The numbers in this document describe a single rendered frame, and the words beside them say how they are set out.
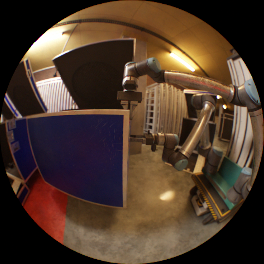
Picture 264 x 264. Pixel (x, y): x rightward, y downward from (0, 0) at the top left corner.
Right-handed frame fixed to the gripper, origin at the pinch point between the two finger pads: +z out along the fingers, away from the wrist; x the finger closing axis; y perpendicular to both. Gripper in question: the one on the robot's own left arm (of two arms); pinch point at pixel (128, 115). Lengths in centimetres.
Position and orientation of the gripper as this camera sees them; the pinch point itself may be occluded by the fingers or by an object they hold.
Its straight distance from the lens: 47.1
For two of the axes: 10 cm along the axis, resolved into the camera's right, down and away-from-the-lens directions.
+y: 0.0, -0.4, 10.0
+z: -0.5, 10.0, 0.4
